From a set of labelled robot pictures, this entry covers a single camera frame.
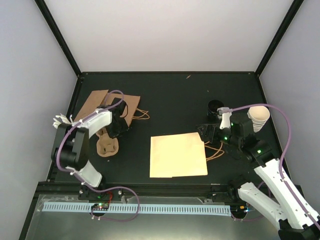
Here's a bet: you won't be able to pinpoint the brown paper bag with handles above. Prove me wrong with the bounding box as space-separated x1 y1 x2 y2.
121 95 150 126

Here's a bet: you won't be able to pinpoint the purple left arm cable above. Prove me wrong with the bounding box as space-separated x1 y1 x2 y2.
54 89 140 223

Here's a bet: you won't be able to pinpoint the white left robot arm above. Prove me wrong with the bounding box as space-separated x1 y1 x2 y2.
51 98 129 200

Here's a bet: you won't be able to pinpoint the white slotted cable duct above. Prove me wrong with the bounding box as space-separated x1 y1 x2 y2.
42 202 231 217

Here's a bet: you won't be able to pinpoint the white stirrers in holder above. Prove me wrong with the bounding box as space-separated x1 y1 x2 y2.
52 114 73 129

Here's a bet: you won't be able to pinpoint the cream paper bag with handles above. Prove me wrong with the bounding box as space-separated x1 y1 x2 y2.
149 132 225 178

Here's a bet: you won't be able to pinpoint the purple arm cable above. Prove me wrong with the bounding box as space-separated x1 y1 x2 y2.
232 103 320 226
54 89 140 223

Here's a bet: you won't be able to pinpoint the flat brown paper bag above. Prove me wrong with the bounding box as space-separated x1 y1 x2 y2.
74 89 109 122

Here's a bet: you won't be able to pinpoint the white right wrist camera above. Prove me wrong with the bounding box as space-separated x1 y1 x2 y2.
217 107 232 130

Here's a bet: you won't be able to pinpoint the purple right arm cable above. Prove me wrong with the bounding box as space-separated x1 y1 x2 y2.
232 103 320 226

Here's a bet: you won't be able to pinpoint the black coffee cup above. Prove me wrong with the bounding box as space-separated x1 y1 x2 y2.
207 99 224 120

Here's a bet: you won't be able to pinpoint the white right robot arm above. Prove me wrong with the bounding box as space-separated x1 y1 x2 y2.
196 113 320 240

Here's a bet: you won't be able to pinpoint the stack of white paper cups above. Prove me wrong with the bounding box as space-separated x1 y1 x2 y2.
247 106 271 133

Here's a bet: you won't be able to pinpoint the brown cardboard cup carrier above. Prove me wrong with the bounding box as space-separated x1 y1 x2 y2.
96 127 119 158

